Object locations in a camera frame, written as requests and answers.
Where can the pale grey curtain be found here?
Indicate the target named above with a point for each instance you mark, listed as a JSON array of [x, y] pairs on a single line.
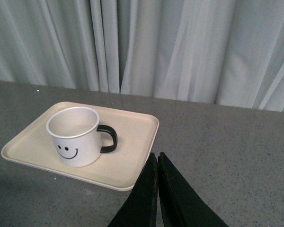
[[225, 52]]

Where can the beige rectangular tray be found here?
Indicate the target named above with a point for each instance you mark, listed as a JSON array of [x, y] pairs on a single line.
[[117, 170]]

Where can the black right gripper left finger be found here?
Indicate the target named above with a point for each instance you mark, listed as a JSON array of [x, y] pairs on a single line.
[[140, 208]]

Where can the white smiley face mug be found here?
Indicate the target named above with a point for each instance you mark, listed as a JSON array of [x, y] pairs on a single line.
[[78, 136]]

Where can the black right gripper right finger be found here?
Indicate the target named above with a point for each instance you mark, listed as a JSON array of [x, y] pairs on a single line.
[[180, 205]]

